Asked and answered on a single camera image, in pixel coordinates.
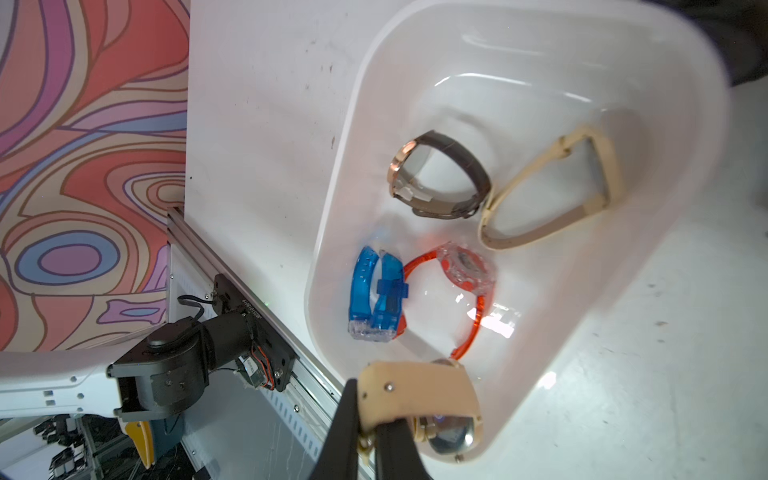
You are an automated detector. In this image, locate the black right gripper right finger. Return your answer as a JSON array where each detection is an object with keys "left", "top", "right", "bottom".
[{"left": 375, "top": 419, "right": 432, "bottom": 480}]

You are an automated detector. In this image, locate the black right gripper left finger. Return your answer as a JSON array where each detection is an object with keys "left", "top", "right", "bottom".
[{"left": 309, "top": 379, "right": 360, "bottom": 480}]

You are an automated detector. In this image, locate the cream square face watch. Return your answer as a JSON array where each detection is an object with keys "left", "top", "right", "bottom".
[{"left": 357, "top": 359, "right": 484, "bottom": 457}]

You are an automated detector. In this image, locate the blue transparent watch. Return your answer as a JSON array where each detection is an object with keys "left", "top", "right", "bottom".
[{"left": 348, "top": 246, "right": 409, "bottom": 343}]

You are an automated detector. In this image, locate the red transparent watch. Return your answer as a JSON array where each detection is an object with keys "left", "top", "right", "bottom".
[{"left": 403, "top": 242, "right": 496, "bottom": 361}]

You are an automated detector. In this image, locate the dark brown leather watch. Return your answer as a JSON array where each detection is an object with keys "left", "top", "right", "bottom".
[{"left": 387, "top": 130, "right": 491, "bottom": 220}]

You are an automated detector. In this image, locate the beige strap watch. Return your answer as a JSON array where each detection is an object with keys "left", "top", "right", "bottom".
[{"left": 478, "top": 125, "right": 627, "bottom": 251}]

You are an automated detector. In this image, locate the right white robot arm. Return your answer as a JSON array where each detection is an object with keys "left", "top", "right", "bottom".
[{"left": 1, "top": 274, "right": 362, "bottom": 479}]

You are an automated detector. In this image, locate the white plastic storage box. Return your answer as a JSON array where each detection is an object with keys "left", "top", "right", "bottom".
[{"left": 304, "top": 0, "right": 732, "bottom": 463}]

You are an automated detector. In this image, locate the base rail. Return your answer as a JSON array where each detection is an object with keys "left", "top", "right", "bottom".
[{"left": 167, "top": 207, "right": 343, "bottom": 479}]

